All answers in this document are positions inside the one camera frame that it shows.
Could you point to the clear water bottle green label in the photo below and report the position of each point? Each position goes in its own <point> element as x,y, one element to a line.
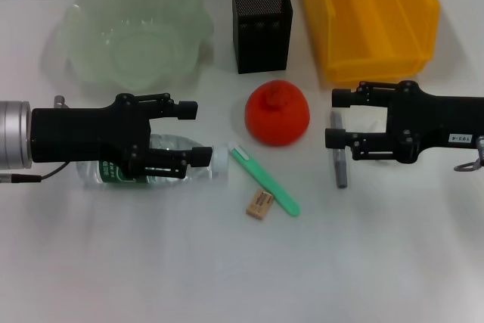
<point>98,175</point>

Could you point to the gray marker pen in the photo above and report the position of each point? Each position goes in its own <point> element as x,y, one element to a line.
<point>340,168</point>

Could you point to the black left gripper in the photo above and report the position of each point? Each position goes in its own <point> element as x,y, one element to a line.
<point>87,134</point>

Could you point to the tan eraser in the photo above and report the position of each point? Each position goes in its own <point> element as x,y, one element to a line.
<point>259,205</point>

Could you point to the black mesh pen holder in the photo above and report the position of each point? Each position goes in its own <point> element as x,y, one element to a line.
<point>262,39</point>

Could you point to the yellow plastic storage bin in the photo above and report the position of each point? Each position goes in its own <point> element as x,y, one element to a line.
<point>378,24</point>

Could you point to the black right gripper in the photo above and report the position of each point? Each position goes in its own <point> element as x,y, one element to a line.
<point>435,118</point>

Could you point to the pale green glass fruit bowl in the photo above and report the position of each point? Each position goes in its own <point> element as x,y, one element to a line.
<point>132,35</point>

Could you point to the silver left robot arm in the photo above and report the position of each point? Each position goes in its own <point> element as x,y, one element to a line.
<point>15,134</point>

